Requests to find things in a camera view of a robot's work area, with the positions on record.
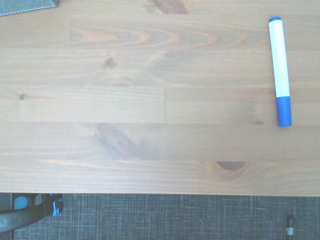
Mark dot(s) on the blue and white marker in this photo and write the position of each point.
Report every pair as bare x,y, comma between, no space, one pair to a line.
280,70

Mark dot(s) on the grey fabric pen holder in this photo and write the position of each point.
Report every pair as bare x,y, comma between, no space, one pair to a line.
22,5

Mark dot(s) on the black and blue headphones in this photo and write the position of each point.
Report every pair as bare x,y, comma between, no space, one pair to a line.
30,215

